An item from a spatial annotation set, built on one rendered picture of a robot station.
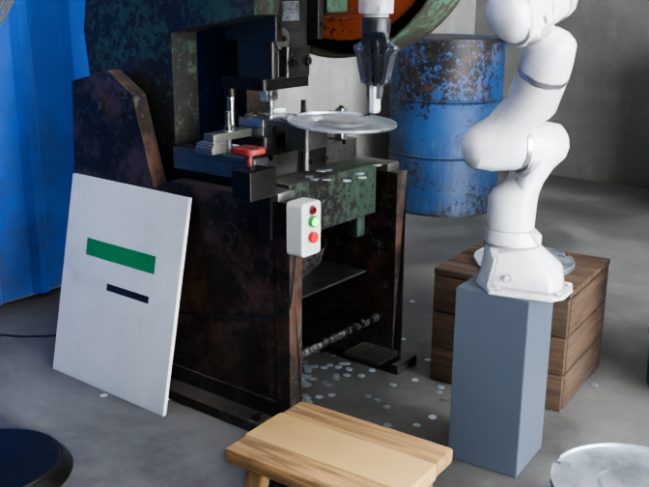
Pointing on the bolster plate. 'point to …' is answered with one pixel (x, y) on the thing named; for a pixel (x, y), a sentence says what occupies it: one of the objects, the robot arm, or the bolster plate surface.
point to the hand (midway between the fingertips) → (375, 99)
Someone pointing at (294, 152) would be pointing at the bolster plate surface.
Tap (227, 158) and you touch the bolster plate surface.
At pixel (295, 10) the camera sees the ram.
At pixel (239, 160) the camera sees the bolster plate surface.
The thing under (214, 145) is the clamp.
